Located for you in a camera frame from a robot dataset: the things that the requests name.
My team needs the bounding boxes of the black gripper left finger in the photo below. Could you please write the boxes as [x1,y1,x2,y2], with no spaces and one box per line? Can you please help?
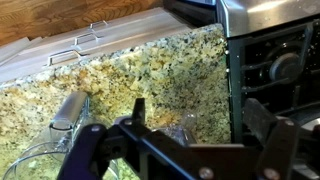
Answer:
[57,98,187,180]

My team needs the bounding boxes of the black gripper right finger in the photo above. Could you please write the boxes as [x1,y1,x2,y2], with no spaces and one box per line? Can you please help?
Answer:
[243,98,299,180]

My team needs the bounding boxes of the clear plastic food processor jar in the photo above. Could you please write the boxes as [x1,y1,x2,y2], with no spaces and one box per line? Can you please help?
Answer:
[2,91,121,180]

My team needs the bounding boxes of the white cabinet drawers with handles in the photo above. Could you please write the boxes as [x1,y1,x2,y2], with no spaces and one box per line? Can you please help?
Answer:
[0,8,192,82]

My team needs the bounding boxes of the black gas stove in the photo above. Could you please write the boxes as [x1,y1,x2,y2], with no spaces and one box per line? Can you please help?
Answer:
[164,0,320,180]

